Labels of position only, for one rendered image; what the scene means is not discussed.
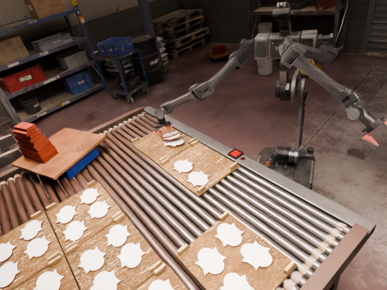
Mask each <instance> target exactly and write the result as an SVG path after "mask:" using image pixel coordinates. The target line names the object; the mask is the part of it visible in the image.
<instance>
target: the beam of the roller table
mask: <svg viewBox="0 0 387 290"><path fill-rule="evenodd" d="M144 111H145V112H146V113H147V114H148V115H151V116H152V117H154V118H156V119H157V117H156V115H155V111H156V109H154V108H152V107H150V106H147V107H145V108H144ZM164 117H165V120H166V121H170V122H171V123H172V124H173V125H172V128H174V129H176V130H178V131H180V132H182V133H184V134H186V135H187V136H189V137H191V138H195V140H198V142H199V143H201V144H203V145H205V146H206V147H208V148H210V149H212V150H214V151H215V152H217V153H219V154H221V155H223V156H224V157H226V158H227V159H229V160H231V161H233V162H237V164H238V165H240V166H241V167H243V168H245V169H247V170H248V171H250V172H252V173H253V174H255V175H257V176H259V177H261V178H262V179H264V180H266V181H268V182H270V183H272V184H273V185H275V186H277V187H279V188H281V189H282V190H284V191H285V192H287V193H289V194H291V195H293V196H294V197H296V198H298V199H300V200H302V201H303V202H305V203H307V204H309V205H311V206H312V207H314V208H316V209H318V210H319V211H321V212H323V213H325V214H327V215H328V216H330V217H332V218H334V219H336V220H337V221H339V222H342V223H344V224H346V225H347V226H348V227H349V228H352V227H353V225H354V224H355V223H357V224H359V225H360V226H362V227H364V228H366V229H368V230H369V233H368V236H367V239H366V241H367V240H368V239H369V238H370V236H371V235H372V233H373V232H374V230H375V227H376V224H375V223H374V222H372V221H370V220H368V219H366V218H364V217H362V216H361V215H358V214H357V213H355V212H353V211H350V210H349V209H347V208H345V207H343V206H341V205H339V204H337V203H335V202H333V201H332V200H330V199H328V198H326V197H324V196H322V195H320V194H318V193H316V192H314V191H312V190H310V189H308V188H306V187H304V186H302V185H301V184H299V183H297V182H295V181H293V180H291V179H289V178H287V177H285V176H283V175H281V174H279V173H277V172H275V171H273V170H271V169H270V168H268V167H266V166H264V165H262V164H260V163H258V162H256V161H254V160H253V159H250V158H248V157H246V156H245V155H242V156H240V157H239V158H238V159H236V160H235V159H234V158H232V157H230V156H228V153H229V152H231V151H232V150H233V149H231V148H229V147H227V146H225V145H224V144H222V143H220V142H218V141H216V140H214V139H212V138H210V137H208V136H206V135H204V134H202V133H200V132H198V131H196V130H195V129H193V128H191V127H189V126H187V125H185V124H183V123H181V122H179V121H177V120H175V119H173V118H171V117H169V116H167V115H165V116H164ZM242 157H244V158H245V160H241V158H242Z"/></svg>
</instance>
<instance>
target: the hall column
mask: <svg viewBox="0 0 387 290"><path fill-rule="evenodd" d="M137 1H138V6H139V10H140V13H141V17H142V21H143V26H144V29H145V33H146V34H153V35H154V38H155V42H156V45H157V49H158V54H159V57H160V62H161V67H162V71H163V73H165V72H167V71H169V70H170V69H169V68H168V67H166V68H165V67H164V66H163V63H162V58H161V54H160V49H159V47H158V43H157V37H156V33H155V29H154V24H153V20H152V16H151V12H150V7H149V3H148V0H137Z"/></svg>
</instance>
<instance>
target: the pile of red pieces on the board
mask: <svg viewBox="0 0 387 290"><path fill-rule="evenodd" d="M35 127H36V126H35V124H31V123H26V122H21V123H19V124H17V125H16V126H14V128H15V130H13V133H14V134H17V135H16V136H15V138H16V139H17V140H18V142H17V143H18V145H19V149H20V150H21V153H22V155H23V156H24V157H25V158H28V159H32V160H35V161H38V162H41V163H46V162H48V161H49V160H50V159H51V158H53V157H54V156H55V155H57V154H58V151H57V150H56V148H55V146H54V145H52V143H51V142H50V140H47V139H46V137H45V135H42V134H40V133H41V132H40V130H39V129H36V128H35Z"/></svg>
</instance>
